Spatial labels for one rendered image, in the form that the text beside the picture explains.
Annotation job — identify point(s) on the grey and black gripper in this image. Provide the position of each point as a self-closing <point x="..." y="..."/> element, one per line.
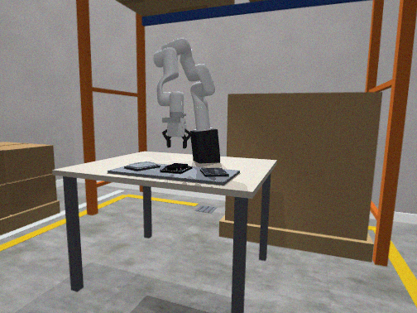
<point x="177" y="130"/>

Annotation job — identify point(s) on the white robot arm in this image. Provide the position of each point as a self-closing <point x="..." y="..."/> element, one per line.
<point x="168" y="59"/>

